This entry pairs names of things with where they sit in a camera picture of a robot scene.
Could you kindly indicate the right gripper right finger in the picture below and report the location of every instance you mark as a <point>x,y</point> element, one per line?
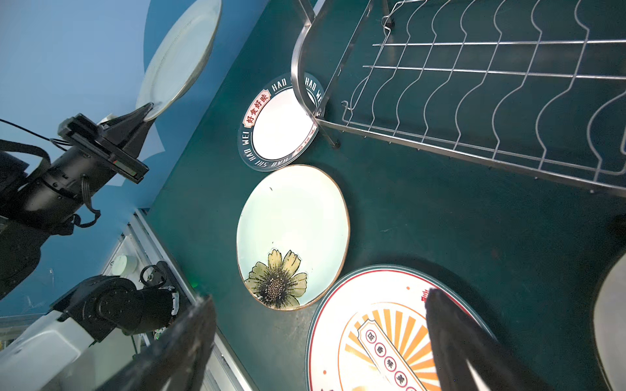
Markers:
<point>467,357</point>

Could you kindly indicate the plain pale green plate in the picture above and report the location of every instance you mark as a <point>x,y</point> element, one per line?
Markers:
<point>180,58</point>

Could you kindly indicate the stainless steel dish rack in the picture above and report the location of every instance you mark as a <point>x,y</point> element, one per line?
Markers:
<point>531,87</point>

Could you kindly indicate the pale green round disc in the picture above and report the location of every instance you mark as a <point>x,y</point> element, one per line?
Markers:
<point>123,265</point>

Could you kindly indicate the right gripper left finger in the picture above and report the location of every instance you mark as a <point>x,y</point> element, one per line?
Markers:
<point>178,359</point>

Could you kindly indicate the white plate dark lettered rim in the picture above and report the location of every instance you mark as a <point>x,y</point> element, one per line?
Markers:
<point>275,129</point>

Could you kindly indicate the light green flower plate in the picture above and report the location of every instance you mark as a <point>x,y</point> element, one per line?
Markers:
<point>292,238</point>

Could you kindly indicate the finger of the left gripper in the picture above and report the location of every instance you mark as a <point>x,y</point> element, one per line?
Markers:
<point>128,132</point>

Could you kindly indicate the cream floral plate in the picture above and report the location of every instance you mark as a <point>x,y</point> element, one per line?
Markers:
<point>608,324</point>

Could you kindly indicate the orange sunburst plate front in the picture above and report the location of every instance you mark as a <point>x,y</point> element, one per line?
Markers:
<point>370,332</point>

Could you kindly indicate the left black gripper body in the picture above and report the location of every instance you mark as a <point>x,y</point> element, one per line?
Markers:
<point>80,172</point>

